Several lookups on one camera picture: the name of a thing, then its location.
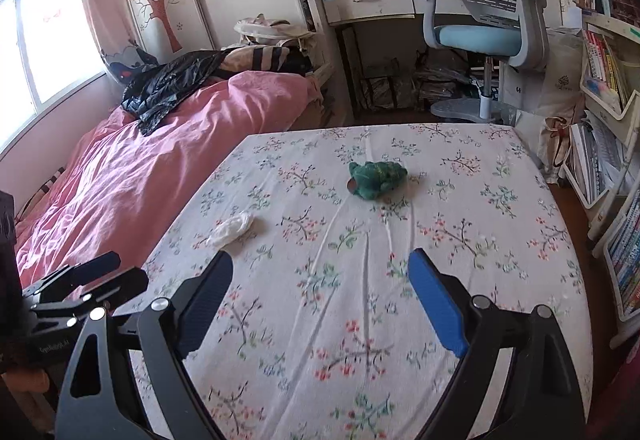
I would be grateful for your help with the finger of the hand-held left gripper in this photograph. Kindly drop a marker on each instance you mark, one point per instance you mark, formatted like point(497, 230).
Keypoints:
point(92, 267)
point(122, 285)

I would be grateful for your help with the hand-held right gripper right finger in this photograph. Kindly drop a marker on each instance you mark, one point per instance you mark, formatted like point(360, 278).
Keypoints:
point(437, 302)

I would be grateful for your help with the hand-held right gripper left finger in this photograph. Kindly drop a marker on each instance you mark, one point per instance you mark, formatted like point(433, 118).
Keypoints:
point(207, 300)

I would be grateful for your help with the small tissue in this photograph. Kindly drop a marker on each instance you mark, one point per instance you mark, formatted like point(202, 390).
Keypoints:
point(230, 230)

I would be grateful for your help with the floral tablecloth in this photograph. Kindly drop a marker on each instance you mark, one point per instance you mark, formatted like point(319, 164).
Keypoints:
point(350, 295)

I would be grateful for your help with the striped bed sheet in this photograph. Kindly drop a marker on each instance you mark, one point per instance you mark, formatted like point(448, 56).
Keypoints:
point(47, 185)

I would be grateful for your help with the pink blanket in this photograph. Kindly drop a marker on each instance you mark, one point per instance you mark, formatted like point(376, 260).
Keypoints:
point(150, 159)

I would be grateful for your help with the green plush toy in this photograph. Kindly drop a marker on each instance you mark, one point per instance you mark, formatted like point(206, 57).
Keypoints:
point(377, 177)

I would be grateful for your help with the stack of colourful books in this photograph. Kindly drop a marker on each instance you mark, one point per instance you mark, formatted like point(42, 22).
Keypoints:
point(627, 260)

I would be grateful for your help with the black plastic bag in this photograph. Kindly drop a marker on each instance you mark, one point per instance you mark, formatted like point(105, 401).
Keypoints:
point(170, 84)

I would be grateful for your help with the white paper folders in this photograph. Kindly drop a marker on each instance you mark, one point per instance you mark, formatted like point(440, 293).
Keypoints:
point(595, 164)

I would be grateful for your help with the clear storage bag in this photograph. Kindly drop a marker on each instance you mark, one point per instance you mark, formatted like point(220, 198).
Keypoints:
point(385, 92)
point(447, 82)

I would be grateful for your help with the window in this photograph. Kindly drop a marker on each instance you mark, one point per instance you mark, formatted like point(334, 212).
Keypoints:
point(50, 34)

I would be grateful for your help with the striped cloth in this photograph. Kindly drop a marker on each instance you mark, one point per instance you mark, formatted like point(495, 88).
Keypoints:
point(270, 59)

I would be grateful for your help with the white bookshelf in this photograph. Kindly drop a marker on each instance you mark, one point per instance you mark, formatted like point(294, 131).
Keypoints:
point(607, 119)

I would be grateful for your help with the white shopping bag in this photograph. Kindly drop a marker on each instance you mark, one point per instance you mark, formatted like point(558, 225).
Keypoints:
point(562, 79)

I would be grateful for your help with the grey and blue office chair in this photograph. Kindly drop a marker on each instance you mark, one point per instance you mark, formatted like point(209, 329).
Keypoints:
point(480, 39)

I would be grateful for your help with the cream canvas bag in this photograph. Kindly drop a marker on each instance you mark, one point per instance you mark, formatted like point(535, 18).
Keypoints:
point(272, 29)

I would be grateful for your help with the row of upright books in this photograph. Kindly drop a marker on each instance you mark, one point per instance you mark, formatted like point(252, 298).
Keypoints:
point(605, 69)

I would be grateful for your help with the white desk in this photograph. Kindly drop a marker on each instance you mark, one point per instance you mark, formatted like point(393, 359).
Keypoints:
point(370, 2)

